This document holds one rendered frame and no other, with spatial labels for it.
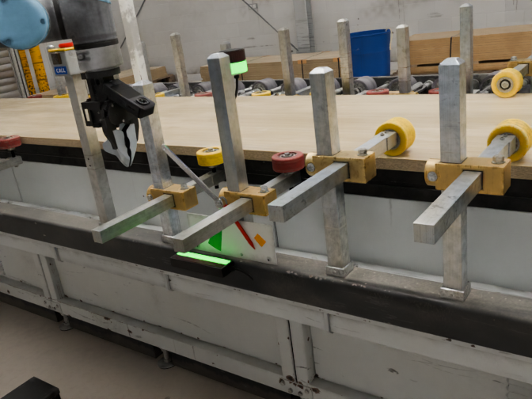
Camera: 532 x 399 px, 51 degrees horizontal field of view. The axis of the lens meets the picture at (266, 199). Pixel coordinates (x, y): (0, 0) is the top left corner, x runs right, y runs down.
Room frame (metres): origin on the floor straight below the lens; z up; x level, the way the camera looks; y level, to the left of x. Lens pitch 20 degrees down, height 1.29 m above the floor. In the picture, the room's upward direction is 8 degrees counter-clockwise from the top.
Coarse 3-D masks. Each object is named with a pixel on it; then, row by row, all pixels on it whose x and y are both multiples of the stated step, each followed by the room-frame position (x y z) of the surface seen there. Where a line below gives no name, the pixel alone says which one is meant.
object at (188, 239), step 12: (276, 180) 1.29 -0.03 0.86; (288, 180) 1.31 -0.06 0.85; (300, 180) 1.35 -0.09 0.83; (276, 192) 1.27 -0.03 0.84; (240, 204) 1.16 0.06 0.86; (252, 204) 1.19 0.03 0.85; (216, 216) 1.11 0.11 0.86; (228, 216) 1.12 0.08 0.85; (240, 216) 1.15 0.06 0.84; (192, 228) 1.06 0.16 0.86; (204, 228) 1.06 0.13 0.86; (216, 228) 1.09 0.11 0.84; (180, 240) 1.01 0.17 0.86; (192, 240) 1.03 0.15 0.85; (204, 240) 1.06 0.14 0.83; (180, 252) 1.02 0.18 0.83
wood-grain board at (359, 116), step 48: (240, 96) 2.36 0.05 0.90; (288, 96) 2.20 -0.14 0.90; (336, 96) 2.06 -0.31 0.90; (384, 96) 1.94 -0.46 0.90; (432, 96) 1.83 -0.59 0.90; (480, 96) 1.73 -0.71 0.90; (528, 96) 1.64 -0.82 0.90; (48, 144) 2.03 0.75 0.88; (144, 144) 1.72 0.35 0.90; (192, 144) 1.62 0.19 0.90; (288, 144) 1.47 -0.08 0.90; (432, 144) 1.28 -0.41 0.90; (480, 144) 1.23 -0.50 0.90
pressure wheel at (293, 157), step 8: (280, 152) 1.38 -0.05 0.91; (288, 152) 1.35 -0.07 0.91; (296, 152) 1.36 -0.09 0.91; (272, 160) 1.33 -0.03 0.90; (280, 160) 1.31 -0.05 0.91; (288, 160) 1.31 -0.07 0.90; (296, 160) 1.31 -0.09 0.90; (280, 168) 1.31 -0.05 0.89; (288, 168) 1.31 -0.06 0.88; (296, 168) 1.31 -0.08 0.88
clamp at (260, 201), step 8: (224, 192) 1.24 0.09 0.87; (232, 192) 1.22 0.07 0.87; (240, 192) 1.21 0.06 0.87; (248, 192) 1.21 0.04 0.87; (256, 192) 1.20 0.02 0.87; (272, 192) 1.20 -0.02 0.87; (232, 200) 1.23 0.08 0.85; (256, 200) 1.18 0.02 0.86; (264, 200) 1.17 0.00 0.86; (272, 200) 1.19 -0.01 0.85; (256, 208) 1.18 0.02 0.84; (264, 208) 1.17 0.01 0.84
